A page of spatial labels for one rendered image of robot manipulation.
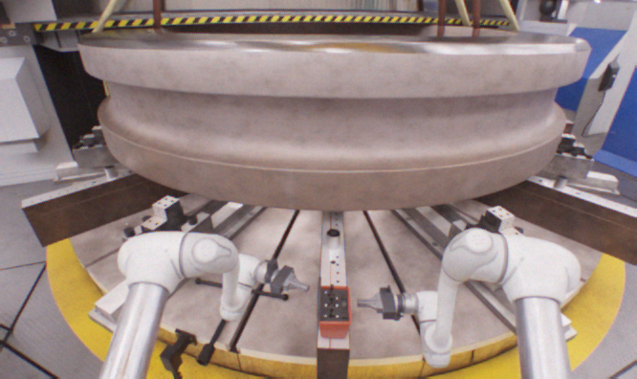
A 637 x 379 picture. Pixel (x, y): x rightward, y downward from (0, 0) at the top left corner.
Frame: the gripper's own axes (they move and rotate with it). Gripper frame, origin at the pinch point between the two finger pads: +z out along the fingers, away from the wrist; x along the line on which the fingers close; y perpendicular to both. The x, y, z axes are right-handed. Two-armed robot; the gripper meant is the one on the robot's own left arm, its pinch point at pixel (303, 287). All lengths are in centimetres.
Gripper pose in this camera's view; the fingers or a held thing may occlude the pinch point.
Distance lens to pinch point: 141.0
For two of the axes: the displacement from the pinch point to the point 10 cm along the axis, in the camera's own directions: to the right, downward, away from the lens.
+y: -0.1, 8.8, 4.8
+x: -4.1, 4.3, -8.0
